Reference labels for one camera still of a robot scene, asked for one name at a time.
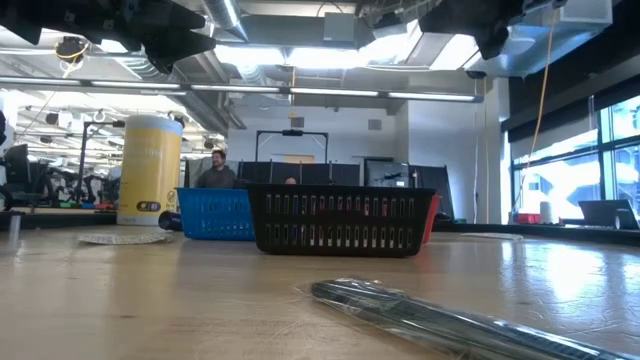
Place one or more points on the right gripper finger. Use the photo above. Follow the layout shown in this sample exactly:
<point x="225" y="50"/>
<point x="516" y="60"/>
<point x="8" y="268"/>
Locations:
<point x="492" y="45"/>

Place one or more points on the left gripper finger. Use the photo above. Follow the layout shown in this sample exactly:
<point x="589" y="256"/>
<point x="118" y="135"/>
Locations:
<point x="185" y="15"/>
<point x="175" y="50"/>

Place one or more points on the blue plastic basket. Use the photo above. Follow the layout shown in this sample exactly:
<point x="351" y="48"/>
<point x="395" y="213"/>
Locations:
<point x="215" y="215"/>

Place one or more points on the red plastic basket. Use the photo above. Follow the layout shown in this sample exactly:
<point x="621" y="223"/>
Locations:
<point x="432" y="220"/>

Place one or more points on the black plastic basket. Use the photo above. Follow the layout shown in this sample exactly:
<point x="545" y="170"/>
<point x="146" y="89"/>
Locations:
<point x="310" y="250"/>

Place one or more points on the black comb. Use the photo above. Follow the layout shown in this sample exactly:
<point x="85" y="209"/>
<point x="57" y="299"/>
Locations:
<point x="425" y="320"/>

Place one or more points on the yellow white wipes canister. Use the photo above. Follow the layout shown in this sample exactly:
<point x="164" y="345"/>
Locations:
<point x="150" y="170"/>

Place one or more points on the person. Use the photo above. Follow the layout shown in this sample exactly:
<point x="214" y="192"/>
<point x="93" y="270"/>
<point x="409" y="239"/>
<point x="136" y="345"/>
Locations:
<point x="217" y="175"/>
<point x="290" y="180"/>

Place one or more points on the grey ceiling box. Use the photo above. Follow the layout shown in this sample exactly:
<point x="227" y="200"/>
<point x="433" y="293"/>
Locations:
<point x="340" y="27"/>

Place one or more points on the black monitor screen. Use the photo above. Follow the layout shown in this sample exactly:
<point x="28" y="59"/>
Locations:
<point x="430" y="176"/>

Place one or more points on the long ceiling light bar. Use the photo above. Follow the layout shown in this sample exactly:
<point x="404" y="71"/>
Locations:
<point x="335" y="92"/>

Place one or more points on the black office chair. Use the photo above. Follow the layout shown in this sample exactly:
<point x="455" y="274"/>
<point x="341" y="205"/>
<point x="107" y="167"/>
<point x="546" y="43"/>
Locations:
<point x="17" y="165"/>

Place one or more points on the dark blue toiletry tube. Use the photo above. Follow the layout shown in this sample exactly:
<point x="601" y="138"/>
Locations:
<point x="170" y="221"/>

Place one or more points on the white paper roll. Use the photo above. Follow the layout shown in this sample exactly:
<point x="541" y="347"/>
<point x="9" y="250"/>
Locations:
<point x="546" y="212"/>

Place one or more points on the red storage bin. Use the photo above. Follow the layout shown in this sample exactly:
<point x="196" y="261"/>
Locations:
<point x="529" y="219"/>

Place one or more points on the black partition screens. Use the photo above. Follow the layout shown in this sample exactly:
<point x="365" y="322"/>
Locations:
<point x="320" y="172"/>

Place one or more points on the dark grey laptop lid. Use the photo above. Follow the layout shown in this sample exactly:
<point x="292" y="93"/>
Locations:
<point x="605" y="214"/>

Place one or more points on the black ceiling camera dome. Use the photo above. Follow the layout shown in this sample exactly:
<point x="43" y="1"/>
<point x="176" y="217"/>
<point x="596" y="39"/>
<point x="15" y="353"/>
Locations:
<point x="476" y="74"/>

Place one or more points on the silver ventilation duct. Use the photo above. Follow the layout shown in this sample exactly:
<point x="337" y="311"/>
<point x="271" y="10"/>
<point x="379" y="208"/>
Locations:
<point x="225" y="17"/>

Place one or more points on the grey wall speaker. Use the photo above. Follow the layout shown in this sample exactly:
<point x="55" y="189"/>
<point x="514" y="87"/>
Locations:
<point x="374" y="124"/>
<point x="297" y="122"/>

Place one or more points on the black window frame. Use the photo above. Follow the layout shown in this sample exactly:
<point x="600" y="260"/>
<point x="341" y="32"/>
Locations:
<point x="607" y="175"/>

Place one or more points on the silver metal post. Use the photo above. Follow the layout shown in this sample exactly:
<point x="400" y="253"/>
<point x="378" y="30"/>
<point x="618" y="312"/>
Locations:
<point x="15" y="227"/>

